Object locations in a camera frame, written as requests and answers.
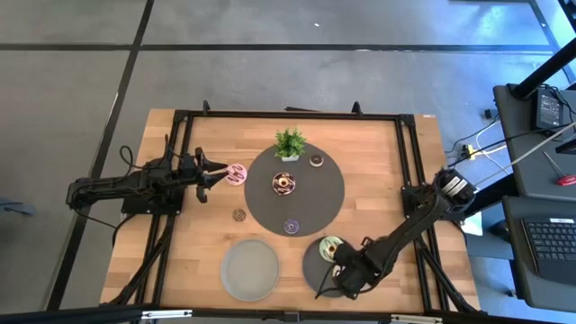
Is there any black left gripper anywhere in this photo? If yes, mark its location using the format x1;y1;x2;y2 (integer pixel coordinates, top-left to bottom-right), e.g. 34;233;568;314
179;147;230;204

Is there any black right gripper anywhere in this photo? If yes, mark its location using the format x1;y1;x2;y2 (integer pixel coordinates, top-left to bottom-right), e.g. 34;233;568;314
331;240;383;301

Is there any large pink glazed donut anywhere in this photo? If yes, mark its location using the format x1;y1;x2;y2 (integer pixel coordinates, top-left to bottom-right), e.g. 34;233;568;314
224;163;248;186

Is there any large green glazed donut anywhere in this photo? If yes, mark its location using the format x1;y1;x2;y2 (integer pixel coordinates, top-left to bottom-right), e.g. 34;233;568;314
318;235;346;264

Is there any large chocolate sprinkle donut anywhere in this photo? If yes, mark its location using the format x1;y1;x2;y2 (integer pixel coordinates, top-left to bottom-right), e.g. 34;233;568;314
271;171;297;196

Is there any dark grey round plate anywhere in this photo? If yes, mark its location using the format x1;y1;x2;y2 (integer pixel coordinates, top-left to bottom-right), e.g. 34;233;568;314
301;236;361;299

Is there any round dark grey mat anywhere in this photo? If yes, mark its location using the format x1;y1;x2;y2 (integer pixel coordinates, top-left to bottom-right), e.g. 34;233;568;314
243;142;347;238

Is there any green plant in white pot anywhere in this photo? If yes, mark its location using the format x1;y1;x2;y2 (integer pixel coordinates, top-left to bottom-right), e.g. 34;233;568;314
274;127;308;163

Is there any light grey round plate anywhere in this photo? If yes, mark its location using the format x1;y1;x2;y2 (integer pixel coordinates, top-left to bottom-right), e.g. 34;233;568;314
220;238;281;302

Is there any black beam with silver brackets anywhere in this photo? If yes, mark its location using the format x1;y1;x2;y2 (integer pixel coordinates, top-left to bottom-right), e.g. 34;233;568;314
0;304;576;324

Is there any black keyboard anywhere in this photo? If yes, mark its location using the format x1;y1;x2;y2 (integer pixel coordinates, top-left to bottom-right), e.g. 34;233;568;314
521;217;576;285

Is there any black side desk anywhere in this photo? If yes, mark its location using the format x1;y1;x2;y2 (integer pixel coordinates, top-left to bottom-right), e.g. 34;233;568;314
492;83;576;314

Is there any thin grey rod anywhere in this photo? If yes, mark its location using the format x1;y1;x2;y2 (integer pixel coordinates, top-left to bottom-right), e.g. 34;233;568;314
474;120;576;188

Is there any black diagonal pole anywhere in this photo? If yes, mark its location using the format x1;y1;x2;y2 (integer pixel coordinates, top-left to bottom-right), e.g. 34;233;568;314
510;38;576;101

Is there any black aluminium table frame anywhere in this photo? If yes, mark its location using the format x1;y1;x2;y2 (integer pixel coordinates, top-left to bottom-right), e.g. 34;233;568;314
101;99;485;316

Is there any red-handled screwdriver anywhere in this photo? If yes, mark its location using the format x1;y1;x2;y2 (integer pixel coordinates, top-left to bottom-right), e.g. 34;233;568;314
542;150;576;187

